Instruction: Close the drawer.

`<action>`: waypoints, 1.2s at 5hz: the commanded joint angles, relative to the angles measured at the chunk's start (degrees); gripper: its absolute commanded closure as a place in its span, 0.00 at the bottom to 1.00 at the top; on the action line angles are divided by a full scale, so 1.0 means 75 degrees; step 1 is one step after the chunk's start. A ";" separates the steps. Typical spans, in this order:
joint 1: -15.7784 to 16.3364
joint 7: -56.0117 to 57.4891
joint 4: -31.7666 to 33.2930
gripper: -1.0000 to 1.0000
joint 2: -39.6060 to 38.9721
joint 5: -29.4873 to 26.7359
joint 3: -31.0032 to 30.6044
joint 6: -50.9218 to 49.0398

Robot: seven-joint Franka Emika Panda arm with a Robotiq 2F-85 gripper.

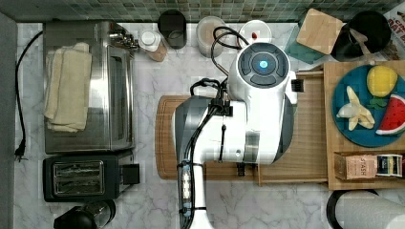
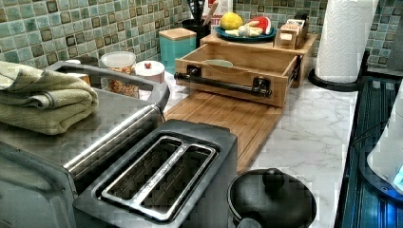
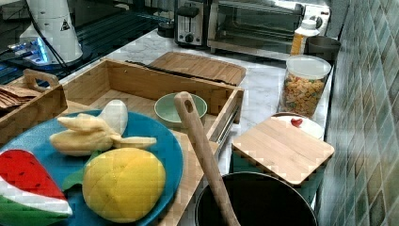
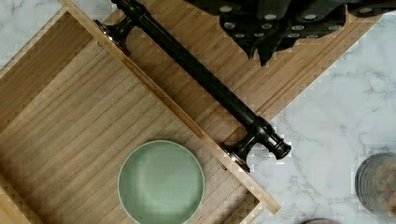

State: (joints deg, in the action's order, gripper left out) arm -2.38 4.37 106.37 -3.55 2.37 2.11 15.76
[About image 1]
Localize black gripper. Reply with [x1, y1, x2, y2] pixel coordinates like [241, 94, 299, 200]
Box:
[291, 79, 305, 93]

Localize wooden drawer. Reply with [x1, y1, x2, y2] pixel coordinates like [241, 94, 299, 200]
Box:
[255, 71, 328, 186]

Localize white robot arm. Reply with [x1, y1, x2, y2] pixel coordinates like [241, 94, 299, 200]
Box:
[172, 41, 303, 229]

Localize teal container with wooden lid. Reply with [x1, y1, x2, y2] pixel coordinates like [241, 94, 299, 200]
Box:
[285, 9, 343, 64]

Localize blue plate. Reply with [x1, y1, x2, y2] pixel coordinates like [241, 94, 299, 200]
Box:
[330, 65, 404, 148]

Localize peeled toy banana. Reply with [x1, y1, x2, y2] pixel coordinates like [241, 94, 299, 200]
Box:
[336, 86, 375, 131]

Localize white lidded jar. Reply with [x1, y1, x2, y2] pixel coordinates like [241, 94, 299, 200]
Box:
[239, 20, 272, 44]

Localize yellow toy lemon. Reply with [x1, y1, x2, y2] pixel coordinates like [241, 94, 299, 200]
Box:
[367, 66, 398, 97]

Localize stash tea box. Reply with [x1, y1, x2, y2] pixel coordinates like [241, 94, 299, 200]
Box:
[334, 154, 377, 180]

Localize black utensil holder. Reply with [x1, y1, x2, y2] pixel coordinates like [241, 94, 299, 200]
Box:
[330, 10, 392, 61]

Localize cereal box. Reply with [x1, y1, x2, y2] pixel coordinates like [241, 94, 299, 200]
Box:
[381, 3, 405, 60]

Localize toy watermelon slice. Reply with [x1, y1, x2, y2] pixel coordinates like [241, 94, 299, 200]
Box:
[376, 94, 405, 135]

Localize clear jar with beige contents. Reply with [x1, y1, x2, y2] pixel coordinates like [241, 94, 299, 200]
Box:
[196, 16, 225, 58]

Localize black and white tea box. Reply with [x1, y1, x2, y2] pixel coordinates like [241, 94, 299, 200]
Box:
[376, 155, 402, 177]

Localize black canister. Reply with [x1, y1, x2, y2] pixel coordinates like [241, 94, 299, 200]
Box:
[158, 10, 187, 50]

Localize paper towel roll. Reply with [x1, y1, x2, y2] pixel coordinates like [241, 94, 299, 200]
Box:
[326, 190, 405, 229]

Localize wooden cutting board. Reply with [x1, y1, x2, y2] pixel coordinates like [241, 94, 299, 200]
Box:
[155, 95, 256, 180]

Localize white-capped spice bottle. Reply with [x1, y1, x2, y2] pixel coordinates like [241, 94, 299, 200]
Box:
[139, 31, 167, 62]

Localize stainless steel toaster oven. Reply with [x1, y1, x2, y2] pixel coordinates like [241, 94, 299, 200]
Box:
[44, 21, 135, 155]

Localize beige folded towel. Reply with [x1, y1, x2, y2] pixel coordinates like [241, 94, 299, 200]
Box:
[44, 42, 93, 133]

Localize black coffee grinder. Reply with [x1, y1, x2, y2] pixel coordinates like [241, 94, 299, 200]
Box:
[53, 199, 117, 229]

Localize black two-slot toaster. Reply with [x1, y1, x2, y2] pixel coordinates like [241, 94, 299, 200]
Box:
[42, 150, 140, 202]

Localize black power cord with plug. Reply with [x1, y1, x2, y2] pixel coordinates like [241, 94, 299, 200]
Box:
[13, 30, 44, 162]

